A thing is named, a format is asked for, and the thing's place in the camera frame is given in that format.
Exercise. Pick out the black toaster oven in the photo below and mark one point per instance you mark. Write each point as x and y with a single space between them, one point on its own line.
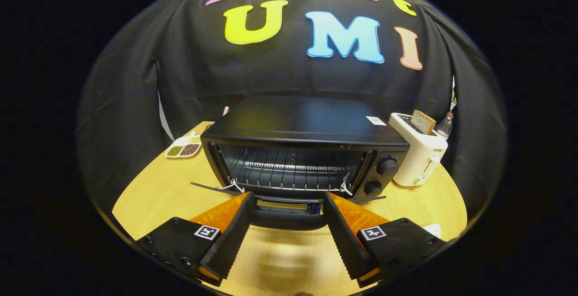
293 119

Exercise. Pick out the white pop-up toaster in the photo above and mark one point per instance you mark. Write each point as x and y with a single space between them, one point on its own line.
420 160

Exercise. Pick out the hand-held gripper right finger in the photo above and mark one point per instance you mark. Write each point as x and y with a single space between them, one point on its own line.
345 241

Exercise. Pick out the brown bread slice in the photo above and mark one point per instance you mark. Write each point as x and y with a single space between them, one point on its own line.
422 122

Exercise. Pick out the white divided bean dish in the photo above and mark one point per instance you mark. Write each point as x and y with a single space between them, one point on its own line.
183 148

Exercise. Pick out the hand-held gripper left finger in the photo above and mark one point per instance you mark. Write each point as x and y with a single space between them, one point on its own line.
232 237

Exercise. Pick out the white square plate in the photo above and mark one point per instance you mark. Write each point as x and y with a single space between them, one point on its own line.
433 230

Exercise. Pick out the clear plastic water bottle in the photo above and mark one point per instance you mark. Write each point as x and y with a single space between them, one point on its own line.
445 126

